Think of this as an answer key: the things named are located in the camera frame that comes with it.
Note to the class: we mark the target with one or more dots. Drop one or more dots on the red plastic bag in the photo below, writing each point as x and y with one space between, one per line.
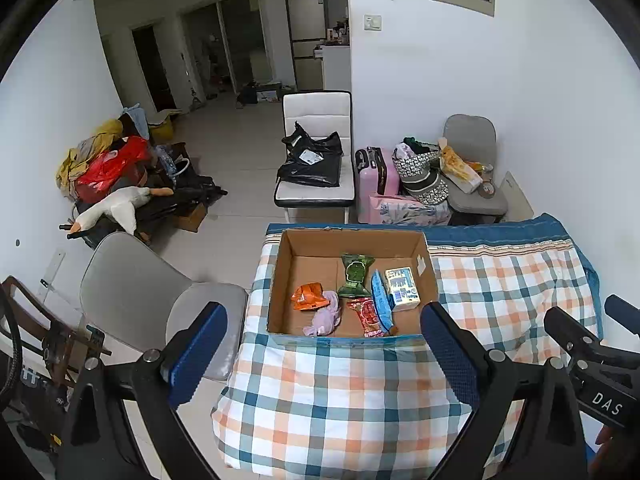
105 170

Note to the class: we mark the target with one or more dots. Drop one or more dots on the light blue cloth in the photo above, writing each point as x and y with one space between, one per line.
135 117

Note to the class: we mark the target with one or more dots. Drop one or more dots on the small cardboard box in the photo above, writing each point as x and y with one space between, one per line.
190 217

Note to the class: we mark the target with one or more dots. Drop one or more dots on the white refrigerator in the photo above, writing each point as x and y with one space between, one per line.
305 20

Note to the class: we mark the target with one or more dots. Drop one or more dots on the pink suitcase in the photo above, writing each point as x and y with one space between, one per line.
372 180

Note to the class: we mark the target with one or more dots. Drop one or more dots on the flat cardboard sheet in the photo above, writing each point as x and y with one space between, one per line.
520 197

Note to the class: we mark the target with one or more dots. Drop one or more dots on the white light switch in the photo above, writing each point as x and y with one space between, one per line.
373 22

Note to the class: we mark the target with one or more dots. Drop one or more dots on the long blue stick packet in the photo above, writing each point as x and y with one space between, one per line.
381 305

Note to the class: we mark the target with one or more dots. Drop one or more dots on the sliding glass door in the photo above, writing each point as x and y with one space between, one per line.
240 35

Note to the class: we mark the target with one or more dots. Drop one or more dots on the white goose plush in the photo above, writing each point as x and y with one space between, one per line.
120 205

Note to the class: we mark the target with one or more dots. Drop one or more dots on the yellow bin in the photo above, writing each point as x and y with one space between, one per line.
162 130

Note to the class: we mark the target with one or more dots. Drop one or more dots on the brown tape roll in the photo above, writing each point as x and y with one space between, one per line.
486 189

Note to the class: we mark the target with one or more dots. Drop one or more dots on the yellow cloth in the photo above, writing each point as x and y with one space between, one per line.
75 165

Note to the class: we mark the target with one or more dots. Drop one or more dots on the grey padded chair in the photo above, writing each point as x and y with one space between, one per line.
470 130

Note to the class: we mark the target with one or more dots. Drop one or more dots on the white and blue tissue pack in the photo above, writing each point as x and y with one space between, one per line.
402 290

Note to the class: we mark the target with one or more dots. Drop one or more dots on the white leather chair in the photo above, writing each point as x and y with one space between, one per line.
315 110

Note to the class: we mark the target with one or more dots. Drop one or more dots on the plaid blanket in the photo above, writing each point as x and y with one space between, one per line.
325 400

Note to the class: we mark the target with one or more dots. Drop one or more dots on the orange snack packet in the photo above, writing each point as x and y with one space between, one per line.
310 297

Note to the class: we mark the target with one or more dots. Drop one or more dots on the grey shell chair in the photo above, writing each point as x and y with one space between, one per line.
130 280

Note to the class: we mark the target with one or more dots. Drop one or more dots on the green snack packet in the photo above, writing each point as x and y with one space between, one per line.
355 275

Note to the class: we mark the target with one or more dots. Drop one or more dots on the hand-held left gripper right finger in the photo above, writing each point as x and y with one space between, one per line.
450 355

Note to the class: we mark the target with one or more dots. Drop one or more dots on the white and yellow bag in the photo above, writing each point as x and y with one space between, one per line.
460 170

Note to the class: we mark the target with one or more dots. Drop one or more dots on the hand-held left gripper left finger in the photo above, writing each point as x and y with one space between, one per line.
200 355

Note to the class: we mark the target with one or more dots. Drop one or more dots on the red snack packet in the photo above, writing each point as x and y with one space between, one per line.
365 315

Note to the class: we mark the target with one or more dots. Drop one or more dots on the black plastic bag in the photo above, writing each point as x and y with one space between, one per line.
310 165

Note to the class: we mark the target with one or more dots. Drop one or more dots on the brown wooden chair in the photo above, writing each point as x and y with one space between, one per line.
55 332

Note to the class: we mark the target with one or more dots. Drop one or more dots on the pile of clothes and bags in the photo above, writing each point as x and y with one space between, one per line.
190 190

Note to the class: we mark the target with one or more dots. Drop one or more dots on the patterned tote bag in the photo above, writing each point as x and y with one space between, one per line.
425 180

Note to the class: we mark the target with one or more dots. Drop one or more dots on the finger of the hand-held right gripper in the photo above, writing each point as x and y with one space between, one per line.
570 330
622 310

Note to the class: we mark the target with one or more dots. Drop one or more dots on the pink floral bag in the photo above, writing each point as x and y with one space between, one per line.
400 210

